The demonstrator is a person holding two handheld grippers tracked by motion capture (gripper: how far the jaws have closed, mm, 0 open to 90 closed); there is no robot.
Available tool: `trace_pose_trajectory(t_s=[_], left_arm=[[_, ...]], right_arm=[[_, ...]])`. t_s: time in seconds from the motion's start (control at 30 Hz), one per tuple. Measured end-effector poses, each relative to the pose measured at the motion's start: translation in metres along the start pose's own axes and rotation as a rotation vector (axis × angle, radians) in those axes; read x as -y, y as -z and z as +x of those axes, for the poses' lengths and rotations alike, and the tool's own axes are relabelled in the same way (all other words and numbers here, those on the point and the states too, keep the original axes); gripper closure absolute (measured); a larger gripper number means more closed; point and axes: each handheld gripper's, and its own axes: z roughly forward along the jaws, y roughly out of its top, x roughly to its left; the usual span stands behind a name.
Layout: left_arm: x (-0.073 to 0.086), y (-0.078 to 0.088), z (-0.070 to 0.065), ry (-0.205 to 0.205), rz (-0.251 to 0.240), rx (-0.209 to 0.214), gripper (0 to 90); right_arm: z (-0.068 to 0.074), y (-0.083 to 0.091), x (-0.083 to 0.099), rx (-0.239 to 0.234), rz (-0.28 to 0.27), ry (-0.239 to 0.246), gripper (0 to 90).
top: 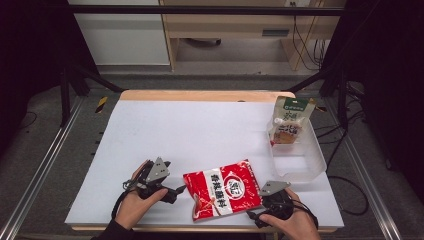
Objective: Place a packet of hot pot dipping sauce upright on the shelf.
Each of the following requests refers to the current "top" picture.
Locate right hand-held gripper cable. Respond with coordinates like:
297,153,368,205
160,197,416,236
289,198,320,231

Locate grey desk handle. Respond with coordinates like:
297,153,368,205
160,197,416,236
261,29,290,38

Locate hanging black cables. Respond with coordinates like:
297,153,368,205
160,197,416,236
291,1,329,71

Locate looped black floor cable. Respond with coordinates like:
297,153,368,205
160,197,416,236
324,174,370,217

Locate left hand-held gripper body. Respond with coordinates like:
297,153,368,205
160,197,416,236
123,157,173,201

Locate clear plastic container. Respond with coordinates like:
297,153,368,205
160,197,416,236
265,112,328,184

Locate light wooden desk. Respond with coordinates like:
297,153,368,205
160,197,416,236
159,0,346,72

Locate red and white seasoning packet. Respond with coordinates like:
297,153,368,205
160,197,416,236
182,159,264,222

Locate green and beige seasoning packet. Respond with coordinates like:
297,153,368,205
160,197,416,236
273,95,317,145

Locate black metal stand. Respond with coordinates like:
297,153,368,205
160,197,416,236
59,63,126,128
283,63,349,131

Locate person's left hand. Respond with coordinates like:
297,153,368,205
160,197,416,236
114,159,169,231

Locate black horizontal frame bar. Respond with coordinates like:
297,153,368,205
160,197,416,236
66,4,346,17

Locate white table mat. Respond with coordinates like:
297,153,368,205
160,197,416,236
64,99,345,230

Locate wooden table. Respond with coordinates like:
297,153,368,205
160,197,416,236
71,89,338,234

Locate aluminium floor rail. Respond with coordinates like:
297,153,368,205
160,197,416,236
324,98,403,240
0,96,86,240

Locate person's right hand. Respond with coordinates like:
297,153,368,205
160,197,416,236
259,188,323,240

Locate thin black floor cables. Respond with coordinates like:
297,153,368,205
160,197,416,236
314,109,366,169

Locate white cabinet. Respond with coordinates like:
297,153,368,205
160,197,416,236
67,0,171,67

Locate dark curtain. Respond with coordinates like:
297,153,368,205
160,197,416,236
321,0,424,194
0,0,98,158

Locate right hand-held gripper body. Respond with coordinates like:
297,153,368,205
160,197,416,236
258,180,298,222

